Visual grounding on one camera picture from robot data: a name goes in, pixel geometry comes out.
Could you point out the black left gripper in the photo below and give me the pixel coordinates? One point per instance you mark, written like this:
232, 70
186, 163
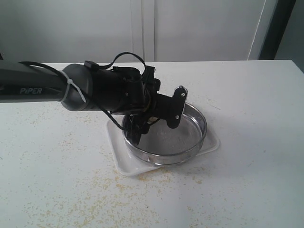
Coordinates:
141, 103

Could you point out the white cabinet doors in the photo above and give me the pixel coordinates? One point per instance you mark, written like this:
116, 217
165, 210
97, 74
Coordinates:
63, 31

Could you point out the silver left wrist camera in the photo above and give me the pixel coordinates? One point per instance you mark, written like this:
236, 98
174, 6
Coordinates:
175, 107

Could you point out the round steel mesh sieve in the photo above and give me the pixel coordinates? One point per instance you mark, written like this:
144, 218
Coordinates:
163, 146

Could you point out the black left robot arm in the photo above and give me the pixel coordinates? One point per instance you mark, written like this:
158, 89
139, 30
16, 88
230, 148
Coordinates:
90, 87

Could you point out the white rectangular plastic tray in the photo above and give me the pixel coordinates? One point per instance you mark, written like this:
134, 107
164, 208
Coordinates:
128, 165

